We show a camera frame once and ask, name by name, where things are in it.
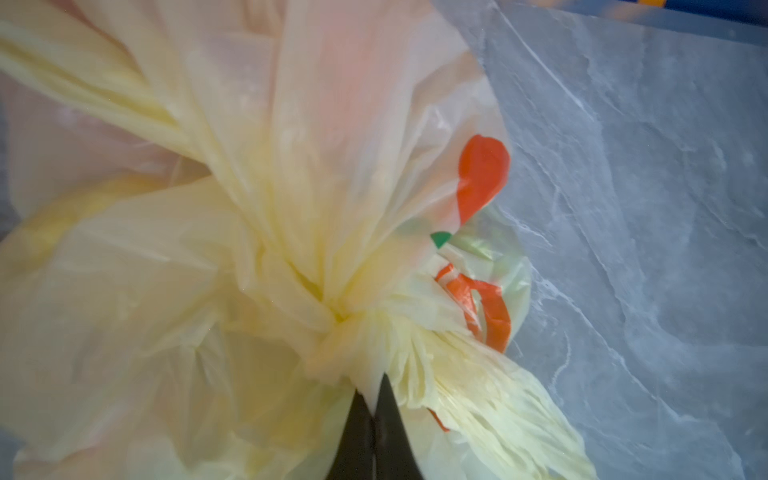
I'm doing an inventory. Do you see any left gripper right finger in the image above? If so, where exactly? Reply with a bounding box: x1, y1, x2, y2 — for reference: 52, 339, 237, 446
373, 375, 424, 480

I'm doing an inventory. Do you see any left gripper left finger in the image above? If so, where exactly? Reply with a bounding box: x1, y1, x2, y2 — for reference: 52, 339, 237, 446
325, 391, 375, 480

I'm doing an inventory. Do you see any yellow translucent plastic bag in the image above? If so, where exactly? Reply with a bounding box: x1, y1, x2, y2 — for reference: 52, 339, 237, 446
1, 1, 596, 479

